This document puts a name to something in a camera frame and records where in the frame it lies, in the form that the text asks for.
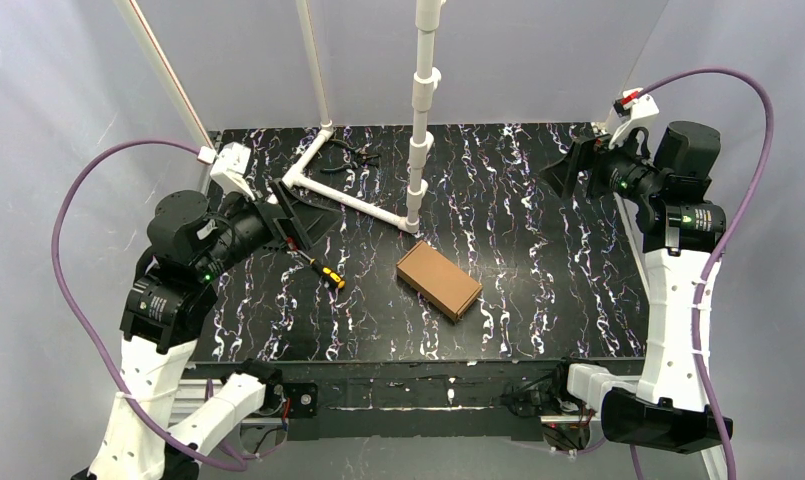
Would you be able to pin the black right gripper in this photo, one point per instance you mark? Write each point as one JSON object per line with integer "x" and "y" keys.
{"x": 594, "y": 168}

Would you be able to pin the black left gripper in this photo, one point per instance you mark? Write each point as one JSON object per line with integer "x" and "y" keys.
{"x": 281, "y": 216}

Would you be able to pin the brown cardboard box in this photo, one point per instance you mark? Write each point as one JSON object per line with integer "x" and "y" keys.
{"x": 439, "y": 280}

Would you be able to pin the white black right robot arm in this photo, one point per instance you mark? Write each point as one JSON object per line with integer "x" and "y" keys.
{"x": 668, "y": 408}

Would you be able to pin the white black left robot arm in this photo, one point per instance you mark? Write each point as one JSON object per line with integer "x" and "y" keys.
{"x": 173, "y": 292}

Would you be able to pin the yellow black screwdriver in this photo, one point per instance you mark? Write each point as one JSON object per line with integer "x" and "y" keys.
{"x": 329, "y": 275}

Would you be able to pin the black pliers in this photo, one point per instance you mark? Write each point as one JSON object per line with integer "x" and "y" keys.
{"x": 357, "y": 158}

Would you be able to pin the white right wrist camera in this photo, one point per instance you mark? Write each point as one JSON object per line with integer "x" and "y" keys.
{"x": 633, "y": 110}

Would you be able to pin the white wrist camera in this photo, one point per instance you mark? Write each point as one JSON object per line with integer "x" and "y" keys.
{"x": 228, "y": 168}
{"x": 633, "y": 110}

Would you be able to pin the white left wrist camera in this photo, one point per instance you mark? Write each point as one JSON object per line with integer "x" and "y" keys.
{"x": 228, "y": 168}

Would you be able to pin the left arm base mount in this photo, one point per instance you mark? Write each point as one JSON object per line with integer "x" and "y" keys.
{"x": 290, "y": 401}

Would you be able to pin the white PVC pipe frame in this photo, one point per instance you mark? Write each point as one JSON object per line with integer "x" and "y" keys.
{"x": 426, "y": 80}

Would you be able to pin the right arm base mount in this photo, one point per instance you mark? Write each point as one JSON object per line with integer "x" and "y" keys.
{"x": 546, "y": 395}

